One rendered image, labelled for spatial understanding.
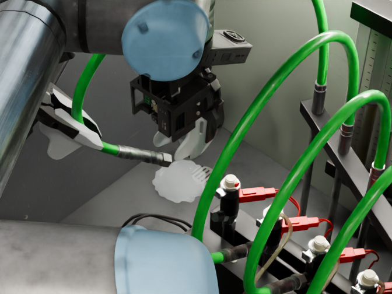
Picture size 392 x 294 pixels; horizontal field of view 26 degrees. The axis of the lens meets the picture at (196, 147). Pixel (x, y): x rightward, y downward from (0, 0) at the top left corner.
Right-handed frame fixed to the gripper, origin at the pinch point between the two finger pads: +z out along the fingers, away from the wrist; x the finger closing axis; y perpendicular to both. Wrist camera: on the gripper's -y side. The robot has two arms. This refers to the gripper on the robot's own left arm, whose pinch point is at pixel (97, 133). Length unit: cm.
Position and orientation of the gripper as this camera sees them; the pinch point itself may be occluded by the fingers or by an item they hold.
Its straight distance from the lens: 114.6
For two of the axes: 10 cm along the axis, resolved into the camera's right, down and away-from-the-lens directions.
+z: 7.1, 5.1, 4.9
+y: -6.8, 6.8, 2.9
